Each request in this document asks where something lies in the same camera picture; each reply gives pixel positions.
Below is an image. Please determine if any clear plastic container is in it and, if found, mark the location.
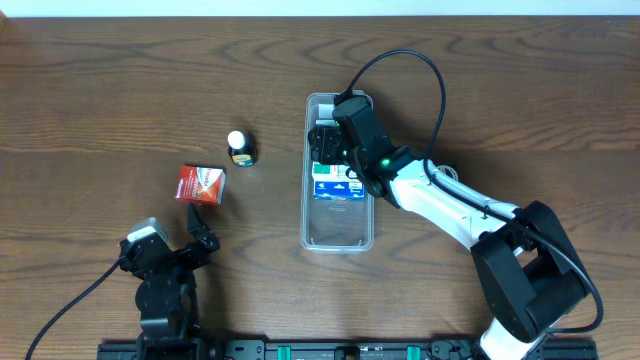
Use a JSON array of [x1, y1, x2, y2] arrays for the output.
[[300, 93, 374, 254]]

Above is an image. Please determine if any white green box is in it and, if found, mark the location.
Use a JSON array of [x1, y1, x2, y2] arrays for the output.
[[307, 119, 357, 182]]

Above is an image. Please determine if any dark bottle white cap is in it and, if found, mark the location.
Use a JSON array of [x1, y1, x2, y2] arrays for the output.
[[227, 130, 257, 167]]

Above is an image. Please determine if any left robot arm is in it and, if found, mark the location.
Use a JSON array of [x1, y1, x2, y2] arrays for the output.
[[119, 204, 220, 340]]

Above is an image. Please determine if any dark green small box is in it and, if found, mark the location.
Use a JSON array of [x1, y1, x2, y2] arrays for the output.
[[437, 164, 459, 181]]

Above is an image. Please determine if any blue tall carton box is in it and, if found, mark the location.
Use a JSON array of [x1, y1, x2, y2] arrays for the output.
[[313, 181, 366, 201]]

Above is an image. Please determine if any red medicine box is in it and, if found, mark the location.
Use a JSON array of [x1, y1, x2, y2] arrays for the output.
[[175, 165, 226, 206]]

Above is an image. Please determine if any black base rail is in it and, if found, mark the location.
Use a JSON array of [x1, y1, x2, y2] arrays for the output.
[[97, 337, 599, 360]]

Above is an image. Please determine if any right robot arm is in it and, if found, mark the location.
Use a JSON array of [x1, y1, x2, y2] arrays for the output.
[[301, 92, 594, 359]]

